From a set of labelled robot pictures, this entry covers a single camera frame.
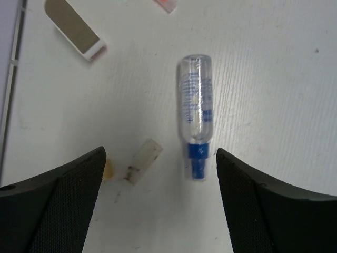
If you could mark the small yellow eraser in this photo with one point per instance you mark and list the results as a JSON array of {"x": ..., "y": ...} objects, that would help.
[{"x": 109, "y": 170}]

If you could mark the orange highlighter pen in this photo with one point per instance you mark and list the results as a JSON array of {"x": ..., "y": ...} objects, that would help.
[{"x": 168, "y": 5}]

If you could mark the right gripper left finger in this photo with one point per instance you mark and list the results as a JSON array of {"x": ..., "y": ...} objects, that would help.
[{"x": 51, "y": 212}]

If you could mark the white dirty eraser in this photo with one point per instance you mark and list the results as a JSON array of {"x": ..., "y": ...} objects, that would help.
[{"x": 142, "y": 161}]

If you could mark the clear blue spray bottle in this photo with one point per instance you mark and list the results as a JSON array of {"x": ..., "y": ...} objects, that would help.
[{"x": 195, "y": 88}]

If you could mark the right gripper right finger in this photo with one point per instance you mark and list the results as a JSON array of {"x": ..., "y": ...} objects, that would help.
[{"x": 265, "y": 214}]

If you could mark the brown white stamp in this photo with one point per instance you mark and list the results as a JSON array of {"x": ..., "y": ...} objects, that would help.
[{"x": 75, "y": 29}]

